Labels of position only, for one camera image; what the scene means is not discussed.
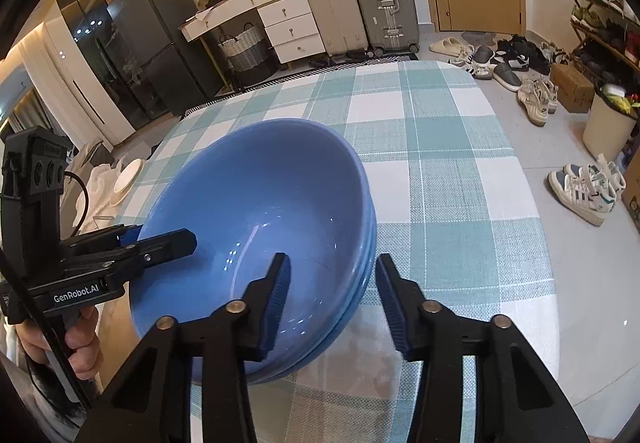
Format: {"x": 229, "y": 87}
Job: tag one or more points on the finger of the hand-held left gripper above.
{"x": 165, "y": 248}
{"x": 100, "y": 238}

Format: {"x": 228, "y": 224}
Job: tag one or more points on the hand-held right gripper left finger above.
{"x": 277, "y": 308}

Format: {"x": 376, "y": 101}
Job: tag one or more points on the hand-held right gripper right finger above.
{"x": 392, "y": 303}

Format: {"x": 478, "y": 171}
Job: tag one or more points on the person's left forearm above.
{"x": 50, "y": 405}

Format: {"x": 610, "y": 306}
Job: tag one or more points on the person's left hand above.
{"x": 82, "y": 343}

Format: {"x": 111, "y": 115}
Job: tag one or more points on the white plastic bag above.
{"x": 102, "y": 195}

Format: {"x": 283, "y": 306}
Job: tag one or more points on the teal checked tablecloth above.
{"x": 440, "y": 203}

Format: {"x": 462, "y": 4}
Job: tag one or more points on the white wardrobe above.
{"x": 75, "y": 88}

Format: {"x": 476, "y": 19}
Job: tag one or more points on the grey refrigerator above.
{"x": 160, "y": 43}

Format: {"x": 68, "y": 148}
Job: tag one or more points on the woven laundry basket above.
{"x": 247, "y": 50}

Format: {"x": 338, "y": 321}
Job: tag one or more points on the white dressing table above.
{"x": 290, "y": 28}

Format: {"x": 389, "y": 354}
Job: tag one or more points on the cardboard box with cat print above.
{"x": 632, "y": 193}

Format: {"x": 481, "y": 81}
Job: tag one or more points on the scattered pile of shoes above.
{"x": 505, "y": 63}

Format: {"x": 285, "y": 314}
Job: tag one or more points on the white trash bin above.
{"x": 607, "y": 128}

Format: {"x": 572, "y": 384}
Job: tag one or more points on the brown cardboard box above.
{"x": 572, "y": 88}

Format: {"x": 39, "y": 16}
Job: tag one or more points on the beige suitcase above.
{"x": 330, "y": 8}

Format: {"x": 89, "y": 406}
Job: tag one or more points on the silver suitcase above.
{"x": 385, "y": 3}

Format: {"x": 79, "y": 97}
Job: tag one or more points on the wooden shoe rack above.
{"x": 600, "y": 38}

